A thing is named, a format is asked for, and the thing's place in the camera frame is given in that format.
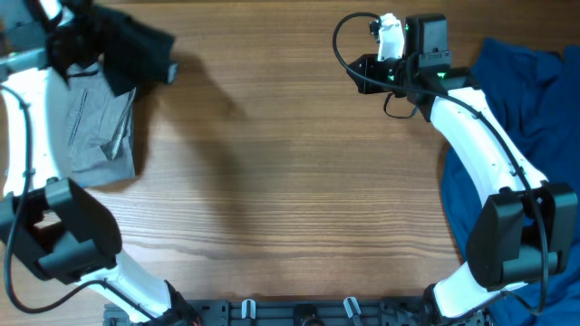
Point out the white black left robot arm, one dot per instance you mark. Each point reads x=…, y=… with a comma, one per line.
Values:
x=49, y=223

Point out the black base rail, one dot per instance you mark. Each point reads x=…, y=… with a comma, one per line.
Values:
x=388, y=311

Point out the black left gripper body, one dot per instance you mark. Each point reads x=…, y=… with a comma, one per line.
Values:
x=83, y=37

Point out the blue shirt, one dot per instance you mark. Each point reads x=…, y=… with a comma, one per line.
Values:
x=534, y=95

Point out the folded grey shorts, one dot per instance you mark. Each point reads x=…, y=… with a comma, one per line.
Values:
x=99, y=129

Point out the black shorts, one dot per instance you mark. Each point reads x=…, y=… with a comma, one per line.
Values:
x=133, y=53

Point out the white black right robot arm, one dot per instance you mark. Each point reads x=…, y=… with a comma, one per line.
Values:
x=524, y=229

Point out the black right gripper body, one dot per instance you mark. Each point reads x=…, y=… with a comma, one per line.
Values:
x=390, y=72

